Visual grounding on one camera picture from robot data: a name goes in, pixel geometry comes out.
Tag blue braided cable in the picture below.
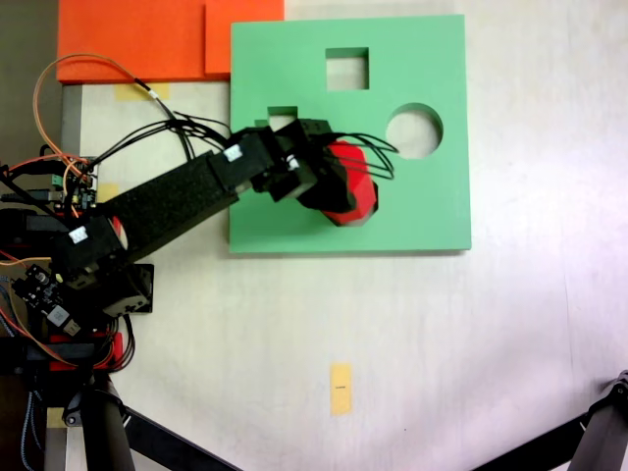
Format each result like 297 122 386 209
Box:
19 390 48 471

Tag black base wire loop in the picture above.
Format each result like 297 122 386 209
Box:
110 313 137 372

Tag green shape sorting board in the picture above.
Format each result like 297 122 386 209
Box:
228 14 473 256

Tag yellow tape label strip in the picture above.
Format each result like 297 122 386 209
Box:
329 362 354 418

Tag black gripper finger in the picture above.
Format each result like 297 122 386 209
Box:
298 171 357 216
293 117 336 146

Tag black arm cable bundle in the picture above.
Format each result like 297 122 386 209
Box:
95 111 249 166

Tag red black power lead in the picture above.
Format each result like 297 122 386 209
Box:
0 154 94 207

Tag orange wire loop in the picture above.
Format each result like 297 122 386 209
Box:
31 52 141 168

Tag black USB cable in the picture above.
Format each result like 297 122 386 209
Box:
0 189 65 203

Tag black cable with white band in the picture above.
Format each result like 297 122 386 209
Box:
131 76 197 163

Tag black tripod leg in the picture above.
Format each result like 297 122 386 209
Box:
566 368 628 471
61 372 137 471

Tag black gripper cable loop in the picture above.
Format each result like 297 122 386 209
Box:
313 130 402 182

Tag small circuit board with connectors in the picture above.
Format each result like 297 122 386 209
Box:
48 155 103 213

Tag black driver board with inductor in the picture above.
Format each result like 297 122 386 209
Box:
12 263 82 339

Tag red octagonal pillar block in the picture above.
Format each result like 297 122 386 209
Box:
321 140 381 230

